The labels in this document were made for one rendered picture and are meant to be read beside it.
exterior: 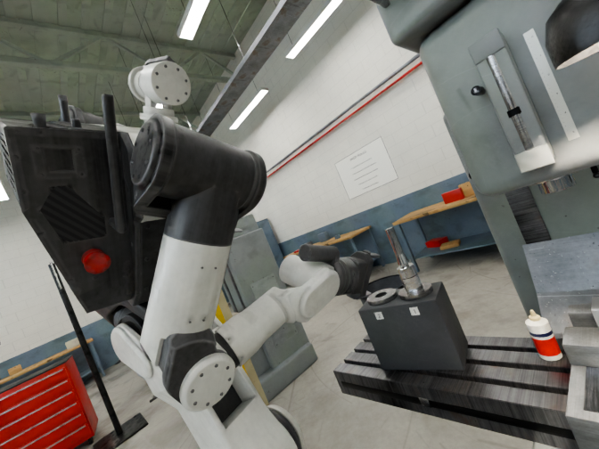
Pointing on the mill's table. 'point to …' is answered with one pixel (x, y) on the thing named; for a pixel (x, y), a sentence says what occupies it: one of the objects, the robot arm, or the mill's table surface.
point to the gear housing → (416, 20)
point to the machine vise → (583, 388)
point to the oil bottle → (543, 338)
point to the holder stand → (414, 329)
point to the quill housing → (486, 132)
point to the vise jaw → (582, 346)
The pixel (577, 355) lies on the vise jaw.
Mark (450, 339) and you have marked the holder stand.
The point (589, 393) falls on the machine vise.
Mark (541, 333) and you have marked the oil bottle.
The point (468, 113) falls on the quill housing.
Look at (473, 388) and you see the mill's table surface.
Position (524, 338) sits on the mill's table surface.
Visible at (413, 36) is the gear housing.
